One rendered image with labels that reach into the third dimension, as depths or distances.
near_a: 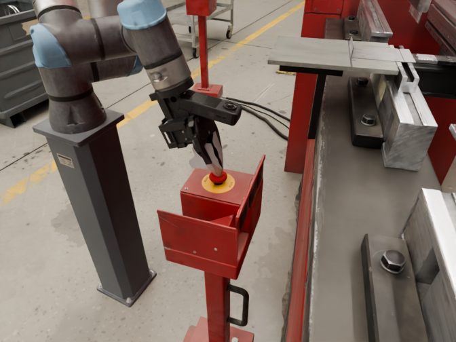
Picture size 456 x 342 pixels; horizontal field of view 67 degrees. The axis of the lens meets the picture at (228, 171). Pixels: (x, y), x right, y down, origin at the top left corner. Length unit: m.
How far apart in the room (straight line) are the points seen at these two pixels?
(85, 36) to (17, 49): 2.15
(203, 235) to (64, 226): 1.32
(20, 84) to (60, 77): 1.92
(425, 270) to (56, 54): 0.65
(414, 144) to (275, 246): 1.09
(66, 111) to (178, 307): 0.87
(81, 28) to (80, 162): 0.44
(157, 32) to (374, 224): 0.46
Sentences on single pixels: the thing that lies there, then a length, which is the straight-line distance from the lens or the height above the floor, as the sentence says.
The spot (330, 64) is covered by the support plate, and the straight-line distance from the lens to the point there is 0.77.
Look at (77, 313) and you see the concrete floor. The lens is 1.56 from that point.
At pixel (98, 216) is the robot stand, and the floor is 0.49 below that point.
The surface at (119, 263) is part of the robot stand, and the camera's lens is 1.34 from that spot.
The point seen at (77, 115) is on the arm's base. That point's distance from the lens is 1.00.
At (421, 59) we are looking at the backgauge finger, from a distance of 0.86.
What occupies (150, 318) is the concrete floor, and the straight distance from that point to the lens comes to 1.47.
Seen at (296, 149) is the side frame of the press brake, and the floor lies 0.17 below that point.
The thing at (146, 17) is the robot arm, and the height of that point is 1.12.
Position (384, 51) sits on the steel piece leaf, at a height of 1.00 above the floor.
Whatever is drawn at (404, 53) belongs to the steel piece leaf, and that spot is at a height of 1.00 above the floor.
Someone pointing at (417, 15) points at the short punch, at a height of 1.09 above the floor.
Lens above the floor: 1.26
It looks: 37 degrees down
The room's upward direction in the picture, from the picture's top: straight up
